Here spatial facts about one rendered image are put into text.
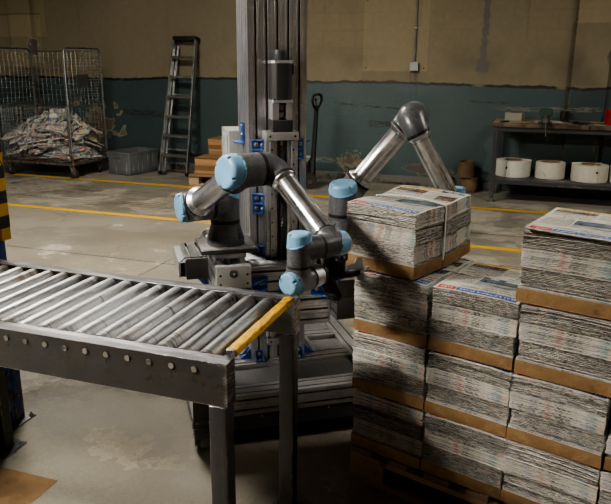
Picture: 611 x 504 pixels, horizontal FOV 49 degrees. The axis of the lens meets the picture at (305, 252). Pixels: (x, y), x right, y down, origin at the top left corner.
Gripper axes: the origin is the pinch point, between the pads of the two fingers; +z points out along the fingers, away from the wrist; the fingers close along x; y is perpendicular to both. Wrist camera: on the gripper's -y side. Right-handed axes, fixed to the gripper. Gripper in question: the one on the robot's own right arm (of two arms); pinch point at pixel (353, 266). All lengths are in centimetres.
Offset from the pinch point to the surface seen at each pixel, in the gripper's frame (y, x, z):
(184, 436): -85, 72, -17
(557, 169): -48, 128, 594
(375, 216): 17.6, -5.4, 4.2
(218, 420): -21, -12, -76
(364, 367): -38.2, -3.4, 4.0
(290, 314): -10.0, 3.9, -28.9
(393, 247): 8.2, -12.8, 4.3
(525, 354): -18, -59, 7
